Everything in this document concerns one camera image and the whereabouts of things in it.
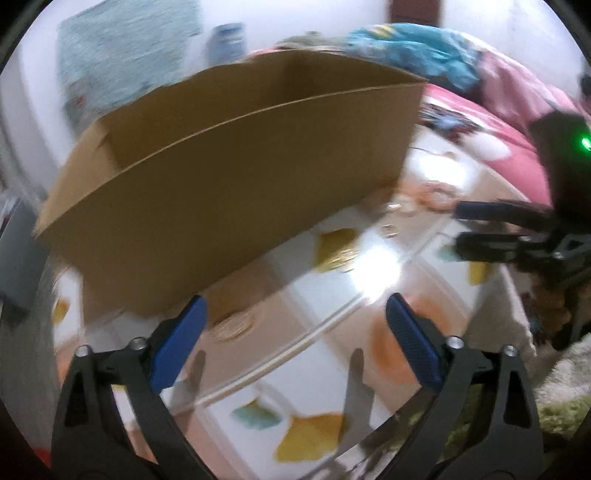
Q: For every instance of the brown cardboard box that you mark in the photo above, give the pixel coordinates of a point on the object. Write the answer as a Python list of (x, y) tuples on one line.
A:
[(221, 180)]

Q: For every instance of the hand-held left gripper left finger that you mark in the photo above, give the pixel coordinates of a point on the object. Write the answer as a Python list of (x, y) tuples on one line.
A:
[(178, 341)]

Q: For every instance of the blue patterned blanket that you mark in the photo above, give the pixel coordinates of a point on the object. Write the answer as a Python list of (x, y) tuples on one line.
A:
[(415, 50)]

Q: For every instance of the leaf patterned tablecloth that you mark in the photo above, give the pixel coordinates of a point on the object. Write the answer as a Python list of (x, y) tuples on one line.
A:
[(323, 350)]

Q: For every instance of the grey cabinet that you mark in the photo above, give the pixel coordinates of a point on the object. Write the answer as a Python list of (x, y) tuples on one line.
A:
[(18, 258)]

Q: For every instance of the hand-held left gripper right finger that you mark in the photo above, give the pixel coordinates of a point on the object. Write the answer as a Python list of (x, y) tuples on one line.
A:
[(418, 344)]

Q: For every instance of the blue wall poster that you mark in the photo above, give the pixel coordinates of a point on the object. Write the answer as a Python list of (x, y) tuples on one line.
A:
[(124, 50)]

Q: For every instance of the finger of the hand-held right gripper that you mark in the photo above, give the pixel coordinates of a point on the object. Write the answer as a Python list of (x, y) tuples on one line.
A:
[(494, 249), (498, 211)]

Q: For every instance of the brown wooden door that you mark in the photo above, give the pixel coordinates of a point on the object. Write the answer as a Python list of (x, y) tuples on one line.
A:
[(415, 9)]

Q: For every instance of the pink floral blanket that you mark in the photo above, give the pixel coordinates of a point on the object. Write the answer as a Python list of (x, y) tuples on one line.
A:
[(503, 134)]

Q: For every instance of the gold jewelry piece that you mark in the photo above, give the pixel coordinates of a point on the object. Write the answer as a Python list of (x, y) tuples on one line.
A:
[(342, 259)]

